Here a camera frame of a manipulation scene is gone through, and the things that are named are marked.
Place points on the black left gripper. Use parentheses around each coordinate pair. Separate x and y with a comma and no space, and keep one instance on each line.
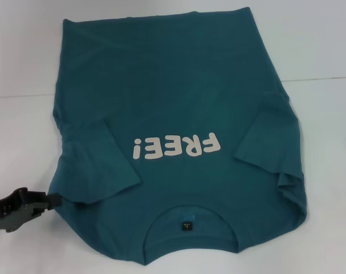
(10,211)

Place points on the teal FREE print t-shirt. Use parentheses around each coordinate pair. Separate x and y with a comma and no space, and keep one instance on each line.
(175,85)

